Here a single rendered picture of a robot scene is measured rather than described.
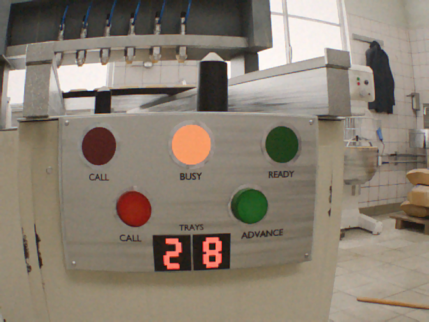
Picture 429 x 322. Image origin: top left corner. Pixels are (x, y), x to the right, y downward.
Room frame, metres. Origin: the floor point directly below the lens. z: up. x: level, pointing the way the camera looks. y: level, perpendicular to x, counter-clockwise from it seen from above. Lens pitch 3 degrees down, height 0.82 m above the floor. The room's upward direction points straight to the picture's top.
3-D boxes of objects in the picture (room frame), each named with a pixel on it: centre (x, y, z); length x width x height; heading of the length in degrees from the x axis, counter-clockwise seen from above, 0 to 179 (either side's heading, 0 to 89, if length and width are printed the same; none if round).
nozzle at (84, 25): (1.19, 0.31, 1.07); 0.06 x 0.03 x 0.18; 15
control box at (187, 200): (0.49, 0.02, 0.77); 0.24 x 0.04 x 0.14; 105
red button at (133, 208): (0.46, 0.07, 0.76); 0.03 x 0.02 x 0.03; 105
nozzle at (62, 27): (1.17, 0.37, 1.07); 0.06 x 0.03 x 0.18; 15
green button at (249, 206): (0.49, -0.03, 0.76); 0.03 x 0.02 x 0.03; 105
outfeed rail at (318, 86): (1.48, 0.14, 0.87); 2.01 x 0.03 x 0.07; 15
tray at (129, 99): (1.44, 0.28, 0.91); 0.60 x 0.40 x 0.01; 15
